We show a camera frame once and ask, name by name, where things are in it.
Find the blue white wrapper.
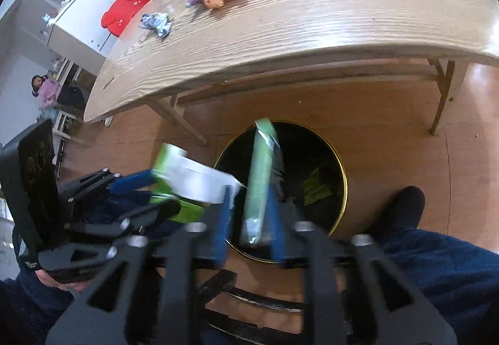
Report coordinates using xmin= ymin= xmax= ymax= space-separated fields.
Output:
xmin=140 ymin=12 xmax=173 ymax=38

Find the doll in pink dress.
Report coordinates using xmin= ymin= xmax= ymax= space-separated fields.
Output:
xmin=30 ymin=74 xmax=62 ymax=111

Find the person's left hand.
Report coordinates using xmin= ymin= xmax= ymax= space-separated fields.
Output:
xmin=37 ymin=269 xmax=90 ymax=294

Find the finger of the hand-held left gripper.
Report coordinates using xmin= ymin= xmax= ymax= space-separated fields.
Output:
xmin=58 ymin=169 xmax=157 ymax=213
xmin=64 ymin=199 xmax=182 ymax=241

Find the white cabinet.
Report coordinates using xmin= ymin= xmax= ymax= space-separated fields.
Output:
xmin=46 ymin=0 xmax=135 ymax=63

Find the red bear-shaped chair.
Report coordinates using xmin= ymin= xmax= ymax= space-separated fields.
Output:
xmin=100 ymin=0 xmax=154 ymax=37

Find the green wrapper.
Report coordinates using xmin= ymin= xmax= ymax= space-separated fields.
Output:
xmin=303 ymin=168 xmax=333 ymax=206

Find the black bag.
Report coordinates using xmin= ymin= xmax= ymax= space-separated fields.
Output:
xmin=56 ymin=85 xmax=86 ymax=113

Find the black bin with gold rim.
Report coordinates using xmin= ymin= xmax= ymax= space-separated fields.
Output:
xmin=214 ymin=120 xmax=348 ymax=264

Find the wooden table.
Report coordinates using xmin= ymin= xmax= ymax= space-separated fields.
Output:
xmin=83 ymin=0 xmax=499 ymax=147

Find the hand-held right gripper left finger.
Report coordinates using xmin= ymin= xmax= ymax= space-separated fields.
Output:
xmin=46 ymin=185 xmax=236 ymax=345

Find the person's left forearm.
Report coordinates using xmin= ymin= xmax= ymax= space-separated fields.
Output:
xmin=0 ymin=224 xmax=129 ymax=345

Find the person's leg in blue trousers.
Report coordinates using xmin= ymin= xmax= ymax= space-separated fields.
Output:
xmin=331 ymin=227 xmax=499 ymax=345

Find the white metal rack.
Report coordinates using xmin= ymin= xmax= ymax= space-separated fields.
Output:
xmin=50 ymin=57 xmax=85 ymax=144

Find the long green packet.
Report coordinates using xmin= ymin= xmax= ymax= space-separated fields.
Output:
xmin=239 ymin=118 xmax=286 ymax=248

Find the green and white carton box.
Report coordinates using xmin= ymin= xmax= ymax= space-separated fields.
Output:
xmin=150 ymin=142 xmax=244 ymax=225

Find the person's black slipper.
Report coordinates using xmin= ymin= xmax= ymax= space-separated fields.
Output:
xmin=368 ymin=185 xmax=426 ymax=241

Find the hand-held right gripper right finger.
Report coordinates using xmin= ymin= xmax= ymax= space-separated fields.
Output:
xmin=266 ymin=189 xmax=457 ymax=345

